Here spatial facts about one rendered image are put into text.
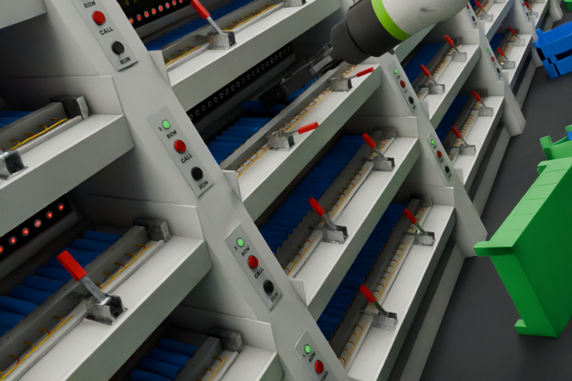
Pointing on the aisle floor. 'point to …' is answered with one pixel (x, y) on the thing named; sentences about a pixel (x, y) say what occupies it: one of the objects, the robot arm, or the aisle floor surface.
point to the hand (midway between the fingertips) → (278, 93)
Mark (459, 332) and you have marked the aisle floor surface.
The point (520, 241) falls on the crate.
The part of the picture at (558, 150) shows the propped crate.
